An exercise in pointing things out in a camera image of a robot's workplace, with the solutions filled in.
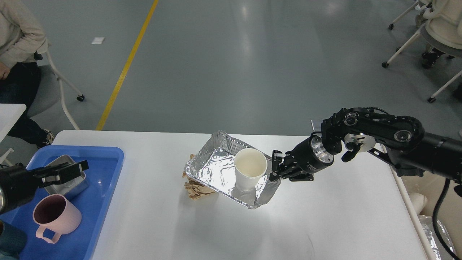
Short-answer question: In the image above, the blue plastic bin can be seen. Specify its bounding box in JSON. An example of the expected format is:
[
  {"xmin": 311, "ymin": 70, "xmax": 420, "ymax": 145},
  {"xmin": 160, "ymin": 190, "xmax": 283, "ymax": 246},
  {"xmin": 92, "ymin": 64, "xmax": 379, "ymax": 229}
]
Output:
[{"xmin": 1, "ymin": 145, "xmax": 124, "ymax": 260}]

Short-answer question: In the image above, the white floor paper scrap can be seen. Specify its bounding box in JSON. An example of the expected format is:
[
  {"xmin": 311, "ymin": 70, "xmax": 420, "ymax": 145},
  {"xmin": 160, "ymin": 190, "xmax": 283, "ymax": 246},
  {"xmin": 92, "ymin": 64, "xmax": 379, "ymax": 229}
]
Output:
[{"xmin": 91, "ymin": 37, "xmax": 105, "ymax": 44}]

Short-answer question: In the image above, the aluminium foil tray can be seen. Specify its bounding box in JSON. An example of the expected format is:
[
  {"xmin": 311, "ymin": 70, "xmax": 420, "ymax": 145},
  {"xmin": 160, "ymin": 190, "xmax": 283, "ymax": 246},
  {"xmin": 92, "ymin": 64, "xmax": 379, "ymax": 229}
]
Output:
[{"xmin": 184, "ymin": 131, "xmax": 282, "ymax": 209}]

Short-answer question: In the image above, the pink ribbed mug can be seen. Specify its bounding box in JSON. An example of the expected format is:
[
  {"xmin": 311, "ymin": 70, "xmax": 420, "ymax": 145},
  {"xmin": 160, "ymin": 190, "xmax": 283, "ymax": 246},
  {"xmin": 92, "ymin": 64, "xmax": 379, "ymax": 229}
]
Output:
[{"xmin": 32, "ymin": 194, "xmax": 82, "ymax": 244}]

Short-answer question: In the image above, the grey office chair left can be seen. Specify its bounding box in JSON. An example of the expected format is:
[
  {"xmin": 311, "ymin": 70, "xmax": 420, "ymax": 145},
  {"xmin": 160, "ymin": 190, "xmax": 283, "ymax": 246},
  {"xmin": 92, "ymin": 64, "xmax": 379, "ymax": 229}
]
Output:
[{"xmin": 27, "ymin": 38, "xmax": 85, "ymax": 130}]

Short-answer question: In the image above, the brown paper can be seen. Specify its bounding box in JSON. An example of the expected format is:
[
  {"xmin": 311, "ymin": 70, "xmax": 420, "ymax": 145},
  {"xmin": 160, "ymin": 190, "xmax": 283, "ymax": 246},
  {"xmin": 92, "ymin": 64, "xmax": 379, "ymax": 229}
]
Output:
[{"xmin": 182, "ymin": 171, "xmax": 216, "ymax": 200}]

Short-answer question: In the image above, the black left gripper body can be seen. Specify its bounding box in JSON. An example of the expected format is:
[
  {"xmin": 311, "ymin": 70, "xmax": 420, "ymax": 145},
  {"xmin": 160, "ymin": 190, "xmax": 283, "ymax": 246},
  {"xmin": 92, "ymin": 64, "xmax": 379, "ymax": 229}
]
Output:
[{"xmin": 0, "ymin": 166, "xmax": 40, "ymax": 213}]

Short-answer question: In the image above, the white side table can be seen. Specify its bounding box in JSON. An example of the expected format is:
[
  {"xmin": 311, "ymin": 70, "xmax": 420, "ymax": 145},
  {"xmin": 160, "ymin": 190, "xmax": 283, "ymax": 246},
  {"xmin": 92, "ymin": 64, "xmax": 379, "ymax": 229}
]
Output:
[{"xmin": 0, "ymin": 103, "xmax": 27, "ymax": 142}]

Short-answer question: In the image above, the white cup in bin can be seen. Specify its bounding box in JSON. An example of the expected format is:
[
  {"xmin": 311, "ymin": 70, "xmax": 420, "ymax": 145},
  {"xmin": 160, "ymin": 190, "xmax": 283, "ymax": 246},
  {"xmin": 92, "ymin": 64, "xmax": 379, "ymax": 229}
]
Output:
[{"xmin": 409, "ymin": 192, "xmax": 428, "ymax": 215}]

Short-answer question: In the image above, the cream paper cup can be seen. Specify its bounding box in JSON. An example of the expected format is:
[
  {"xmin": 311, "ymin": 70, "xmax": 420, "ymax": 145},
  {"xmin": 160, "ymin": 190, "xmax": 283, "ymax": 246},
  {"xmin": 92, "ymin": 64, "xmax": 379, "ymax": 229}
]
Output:
[{"xmin": 234, "ymin": 148, "xmax": 268, "ymax": 192}]

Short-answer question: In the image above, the floor outlet cover left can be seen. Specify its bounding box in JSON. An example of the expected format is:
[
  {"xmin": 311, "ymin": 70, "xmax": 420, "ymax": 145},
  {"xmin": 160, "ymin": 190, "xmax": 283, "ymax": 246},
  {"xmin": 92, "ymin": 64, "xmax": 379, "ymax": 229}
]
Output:
[{"xmin": 311, "ymin": 120, "xmax": 322, "ymax": 132}]

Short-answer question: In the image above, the foil tray in bin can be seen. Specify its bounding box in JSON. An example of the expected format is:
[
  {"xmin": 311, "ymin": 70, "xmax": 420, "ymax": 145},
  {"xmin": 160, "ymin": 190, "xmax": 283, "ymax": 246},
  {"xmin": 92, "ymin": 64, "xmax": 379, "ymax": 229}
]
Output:
[{"xmin": 419, "ymin": 215, "xmax": 459, "ymax": 260}]

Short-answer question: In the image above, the white office chair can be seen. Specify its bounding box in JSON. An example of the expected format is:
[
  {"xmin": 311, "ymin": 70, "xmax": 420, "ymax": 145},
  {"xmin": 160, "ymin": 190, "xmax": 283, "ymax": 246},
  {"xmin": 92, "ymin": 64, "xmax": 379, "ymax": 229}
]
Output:
[{"xmin": 382, "ymin": 0, "xmax": 462, "ymax": 103}]

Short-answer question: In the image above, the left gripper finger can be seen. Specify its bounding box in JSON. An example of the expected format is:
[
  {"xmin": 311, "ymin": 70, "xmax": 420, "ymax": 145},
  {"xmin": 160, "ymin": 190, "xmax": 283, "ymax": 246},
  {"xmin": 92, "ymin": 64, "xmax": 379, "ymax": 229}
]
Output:
[
  {"xmin": 30, "ymin": 162, "xmax": 72, "ymax": 177},
  {"xmin": 36, "ymin": 161, "xmax": 89, "ymax": 188}
]

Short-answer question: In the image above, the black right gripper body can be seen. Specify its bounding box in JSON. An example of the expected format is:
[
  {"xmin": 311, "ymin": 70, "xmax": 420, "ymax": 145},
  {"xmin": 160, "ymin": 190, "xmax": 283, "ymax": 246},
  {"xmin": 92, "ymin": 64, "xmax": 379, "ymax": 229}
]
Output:
[{"xmin": 283, "ymin": 135, "xmax": 334, "ymax": 182}]

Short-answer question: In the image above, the stainless steel tray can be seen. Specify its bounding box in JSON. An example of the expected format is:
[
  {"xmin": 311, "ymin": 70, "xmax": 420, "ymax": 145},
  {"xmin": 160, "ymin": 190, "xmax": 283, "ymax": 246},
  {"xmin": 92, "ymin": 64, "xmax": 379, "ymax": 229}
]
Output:
[{"xmin": 44, "ymin": 155, "xmax": 89, "ymax": 201}]

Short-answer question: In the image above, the beige plastic bin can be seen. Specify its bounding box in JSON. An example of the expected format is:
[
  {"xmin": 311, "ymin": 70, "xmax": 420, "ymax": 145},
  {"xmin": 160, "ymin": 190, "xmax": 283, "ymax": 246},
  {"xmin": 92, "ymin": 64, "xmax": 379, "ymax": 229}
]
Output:
[{"xmin": 392, "ymin": 170, "xmax": 462, "ymax": 258}]

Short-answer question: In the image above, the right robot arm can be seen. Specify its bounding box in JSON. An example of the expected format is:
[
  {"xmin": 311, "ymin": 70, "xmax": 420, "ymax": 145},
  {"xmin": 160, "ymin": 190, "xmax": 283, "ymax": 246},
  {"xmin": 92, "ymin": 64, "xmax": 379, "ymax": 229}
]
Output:
[{"xmin": 269, "ymin": 107, "xmax": 462, "ymax": 260}]

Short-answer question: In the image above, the person in dark trousers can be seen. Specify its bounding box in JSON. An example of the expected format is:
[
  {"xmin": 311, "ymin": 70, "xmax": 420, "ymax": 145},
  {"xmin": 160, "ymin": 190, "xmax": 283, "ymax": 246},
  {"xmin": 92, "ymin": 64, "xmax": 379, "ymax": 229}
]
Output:
[{"xmin": 0, "ymin": 0, "xmax": 55, "ymax": 149}]

